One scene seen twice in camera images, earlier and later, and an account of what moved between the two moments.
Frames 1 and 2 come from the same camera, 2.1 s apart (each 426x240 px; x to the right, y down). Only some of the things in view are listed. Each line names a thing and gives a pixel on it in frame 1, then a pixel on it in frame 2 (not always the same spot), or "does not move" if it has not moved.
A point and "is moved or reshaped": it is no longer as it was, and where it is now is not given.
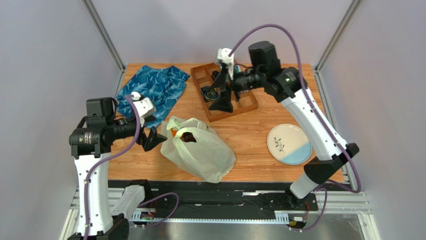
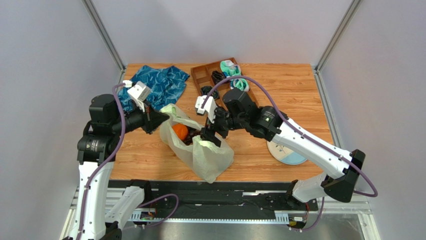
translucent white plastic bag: (194, 146) is moved or reshaped
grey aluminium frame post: (104, 33) does not move
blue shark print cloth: (163, 86) does not move
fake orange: (174, 132) → (181, 130)
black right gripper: (228, 85) → (209, 131)
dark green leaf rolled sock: (209, 93) does not move
